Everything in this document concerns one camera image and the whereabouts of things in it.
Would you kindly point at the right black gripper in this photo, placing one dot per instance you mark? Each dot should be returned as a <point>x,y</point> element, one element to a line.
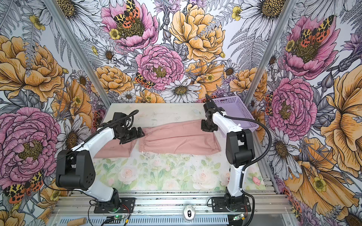
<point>205,128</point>

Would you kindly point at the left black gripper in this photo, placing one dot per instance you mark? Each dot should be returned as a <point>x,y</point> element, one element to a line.
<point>134,135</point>

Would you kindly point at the pink t-shirt with print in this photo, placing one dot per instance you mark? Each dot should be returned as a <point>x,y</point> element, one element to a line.
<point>113,149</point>

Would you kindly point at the pink shorts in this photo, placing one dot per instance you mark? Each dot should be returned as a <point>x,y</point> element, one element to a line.
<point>179,138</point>

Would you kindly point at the lilac plastic laundry basket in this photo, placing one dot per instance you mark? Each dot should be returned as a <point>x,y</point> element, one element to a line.
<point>235,107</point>

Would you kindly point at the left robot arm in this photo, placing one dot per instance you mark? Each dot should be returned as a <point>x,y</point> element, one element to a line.
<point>75,169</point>

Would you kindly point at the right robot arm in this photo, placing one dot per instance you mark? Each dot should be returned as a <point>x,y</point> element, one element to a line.
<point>239,152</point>

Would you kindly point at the green circuit board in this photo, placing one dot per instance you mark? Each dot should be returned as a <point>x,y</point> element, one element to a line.
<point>117,219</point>

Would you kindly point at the round silver button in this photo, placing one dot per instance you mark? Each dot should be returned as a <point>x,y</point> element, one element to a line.
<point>189,213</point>

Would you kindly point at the wooden cork block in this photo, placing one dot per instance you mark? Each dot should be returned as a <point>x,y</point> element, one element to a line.
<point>77,222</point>

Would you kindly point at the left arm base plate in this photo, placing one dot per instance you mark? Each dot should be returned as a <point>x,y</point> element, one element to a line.
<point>124,205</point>

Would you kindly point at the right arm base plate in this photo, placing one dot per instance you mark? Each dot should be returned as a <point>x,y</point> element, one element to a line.
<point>233,204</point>

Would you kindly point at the aluminium front rail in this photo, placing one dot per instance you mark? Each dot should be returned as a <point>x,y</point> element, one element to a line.
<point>152,203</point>

